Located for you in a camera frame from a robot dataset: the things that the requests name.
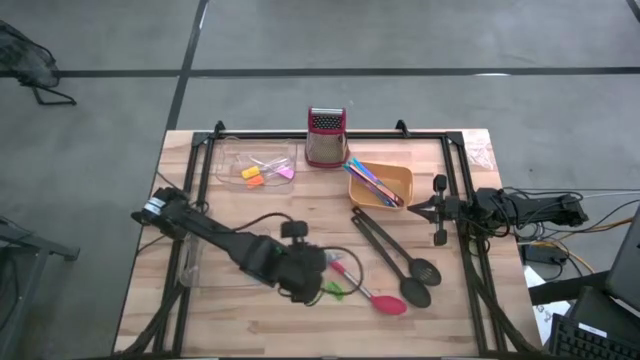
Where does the black solid serving spoon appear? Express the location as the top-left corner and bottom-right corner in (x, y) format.
(350, 216), (433, 309)

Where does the green small clip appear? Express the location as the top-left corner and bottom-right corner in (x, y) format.
(323, 281), (346, 302)

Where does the iridescent rainbow cutlery piece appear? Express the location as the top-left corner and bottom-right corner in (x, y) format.
(342, 162), (389, 207)
(349, 157), (384, 189)
(367, 172), (405, 207)

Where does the yellow plastic bin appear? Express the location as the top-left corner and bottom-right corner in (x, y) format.
(348, 161), (415, 211)

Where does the red spoon with steel handle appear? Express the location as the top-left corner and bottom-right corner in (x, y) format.
(327, 258), (409, 317)

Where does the black mesh chair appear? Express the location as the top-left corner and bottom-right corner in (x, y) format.
(0, 19), (78, 107)

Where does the cable bundle behind right arm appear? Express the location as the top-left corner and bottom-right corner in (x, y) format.
(582, 188), (640, 235)

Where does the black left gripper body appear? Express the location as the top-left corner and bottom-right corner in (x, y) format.
(275, 220), (329, 306)

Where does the bundle of coloured utensils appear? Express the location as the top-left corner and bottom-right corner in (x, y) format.
(343, 163), (396, 208)

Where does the dark laptop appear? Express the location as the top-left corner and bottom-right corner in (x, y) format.
(602, 205), (640, 315)

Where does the black slotted serving spoon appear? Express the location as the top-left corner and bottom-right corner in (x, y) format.
(351, 206), (443, 287)

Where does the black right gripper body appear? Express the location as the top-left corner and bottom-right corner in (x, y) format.
(432, 174), (477, 247)

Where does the white paper sheet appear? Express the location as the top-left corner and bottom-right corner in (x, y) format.
(523, 278), (571, 332)

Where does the grey metal stand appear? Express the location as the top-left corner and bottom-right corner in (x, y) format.
(0, 218), (81, 360)

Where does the black aluminium table frame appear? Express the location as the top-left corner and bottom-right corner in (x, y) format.
(114, 118), (549, 359)

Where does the black keyboard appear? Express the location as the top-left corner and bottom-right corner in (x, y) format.
(547, 313), (640, 360)

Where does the red steel box grater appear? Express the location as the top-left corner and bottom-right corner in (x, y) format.
(304, 106), (350, 169)

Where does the black power adapter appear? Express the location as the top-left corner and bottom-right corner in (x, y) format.
(523, 243), (570, 267)

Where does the clear plastic container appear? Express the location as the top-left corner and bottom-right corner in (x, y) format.
(214, 137), (300, 195)
(177, 232), (236, 290)

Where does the clear plastic bag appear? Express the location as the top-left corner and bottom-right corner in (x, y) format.
(462, 133), (497, 172)

